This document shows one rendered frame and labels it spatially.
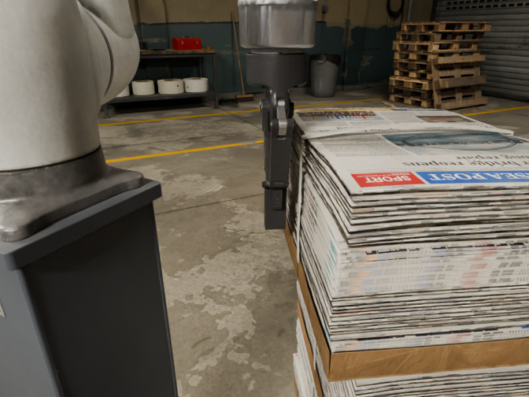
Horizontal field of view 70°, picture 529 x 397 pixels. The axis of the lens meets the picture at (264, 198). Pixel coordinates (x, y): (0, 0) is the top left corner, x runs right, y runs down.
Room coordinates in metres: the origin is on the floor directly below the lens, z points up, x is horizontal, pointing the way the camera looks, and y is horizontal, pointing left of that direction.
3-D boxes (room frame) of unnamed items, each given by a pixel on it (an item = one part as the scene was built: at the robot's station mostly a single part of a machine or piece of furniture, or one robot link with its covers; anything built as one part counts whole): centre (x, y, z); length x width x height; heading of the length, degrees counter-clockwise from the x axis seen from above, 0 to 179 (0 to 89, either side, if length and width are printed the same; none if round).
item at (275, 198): (0.46, -0.02, 0.99); 0.03 x 0.01 x 0.05; 5
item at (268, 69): (0.49, -0.02, 1.12); 0.08 x 0.07 x 0.09; 5
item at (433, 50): (6.97, -2.98, 0.65); 1.33 x 0.94 x 1.30; 120
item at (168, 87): (6.22, 1.68, 0.55); 1.80 x 0.70 x 1.09; 116
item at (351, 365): (0.39, -0.20, 0.86); 0.29 x 0.16 x 0.04; 96
